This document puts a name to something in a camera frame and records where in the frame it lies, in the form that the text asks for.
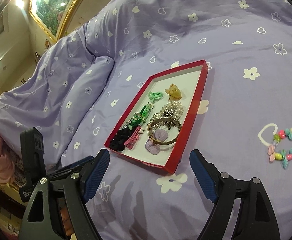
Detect amber hair claw clip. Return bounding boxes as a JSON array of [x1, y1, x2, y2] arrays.
[[164, 84, 182, 101]]

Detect left hand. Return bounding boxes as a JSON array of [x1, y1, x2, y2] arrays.
[[60, 200, 74, 236]]

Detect colourful plastic bead bracelet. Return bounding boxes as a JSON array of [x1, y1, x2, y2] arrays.
[[267, 127, 292, 170]]

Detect red jewelry box tray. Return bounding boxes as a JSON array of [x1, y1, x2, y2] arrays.
[[105, 60, 208, 173]]

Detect gold framed painting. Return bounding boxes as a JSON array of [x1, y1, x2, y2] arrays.
[[29, 0, 81, 42]]

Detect silver chain necklace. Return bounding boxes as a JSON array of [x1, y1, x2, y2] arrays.
[[158, 109, 180, 131]]

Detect lilac bow hair tie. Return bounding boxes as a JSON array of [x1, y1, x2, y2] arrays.
[[144, 129, 169, 155]]

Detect black scrunchie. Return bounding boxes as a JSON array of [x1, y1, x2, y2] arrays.
[[109, 126, 132, 152]]

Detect glass bead bracelet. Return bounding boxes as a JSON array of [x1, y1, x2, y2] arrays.
[[120, 112, 147, 131]]

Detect green braided bracelet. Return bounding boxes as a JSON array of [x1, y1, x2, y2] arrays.
[[132, 101, 155, 128]]

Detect pink hair clip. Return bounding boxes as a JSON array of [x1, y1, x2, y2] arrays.
[[124, 126, 144, 150]]

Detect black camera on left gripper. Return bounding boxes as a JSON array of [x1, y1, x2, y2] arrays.
[[19, 127, 46, 202]]

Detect white pearl bracelet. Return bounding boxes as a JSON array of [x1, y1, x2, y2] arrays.
[[152, 101, 185, 123]]

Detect light green hair tie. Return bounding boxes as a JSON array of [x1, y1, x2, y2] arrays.
[[148, 90, 164, 104]]

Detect purple floral duvet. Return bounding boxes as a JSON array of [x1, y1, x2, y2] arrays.
[[0, 0, 292, 239]]

